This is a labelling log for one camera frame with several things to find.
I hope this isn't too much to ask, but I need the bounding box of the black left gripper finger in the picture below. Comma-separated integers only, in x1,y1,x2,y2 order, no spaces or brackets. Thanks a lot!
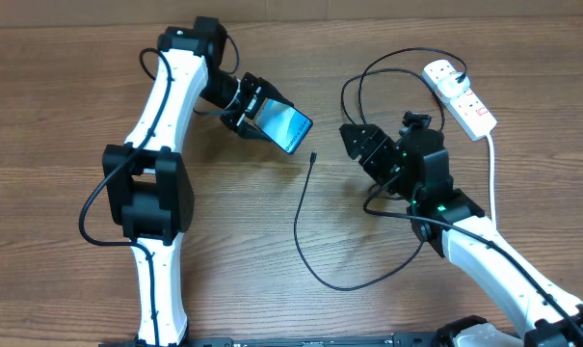
240,121,271,142
256,79,294,107

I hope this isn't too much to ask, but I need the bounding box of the Galaxy smartphone blue screen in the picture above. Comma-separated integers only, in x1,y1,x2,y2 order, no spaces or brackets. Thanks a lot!
254,98,313,154

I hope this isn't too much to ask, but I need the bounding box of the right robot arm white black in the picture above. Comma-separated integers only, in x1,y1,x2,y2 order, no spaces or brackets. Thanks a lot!
339,124,583,346

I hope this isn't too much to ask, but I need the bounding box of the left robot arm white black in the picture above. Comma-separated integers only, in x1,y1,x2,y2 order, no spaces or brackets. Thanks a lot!
102,16,313,346

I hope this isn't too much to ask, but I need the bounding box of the white USB charger plug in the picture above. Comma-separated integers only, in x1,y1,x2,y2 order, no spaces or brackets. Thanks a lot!
437,72,470,100

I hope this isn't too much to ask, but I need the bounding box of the white power strip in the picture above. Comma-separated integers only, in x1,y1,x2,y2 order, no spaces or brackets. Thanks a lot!
422,60,497,143

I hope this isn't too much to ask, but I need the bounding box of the black USB charging cable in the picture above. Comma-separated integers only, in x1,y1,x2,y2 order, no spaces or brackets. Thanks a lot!
293,46,469,292

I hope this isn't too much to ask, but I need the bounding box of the white power strip cord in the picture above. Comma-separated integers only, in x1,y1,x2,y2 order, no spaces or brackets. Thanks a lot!
485,133,498,227

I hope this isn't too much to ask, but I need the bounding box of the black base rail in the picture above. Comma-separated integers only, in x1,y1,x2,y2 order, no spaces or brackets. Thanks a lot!
97,332,523,347

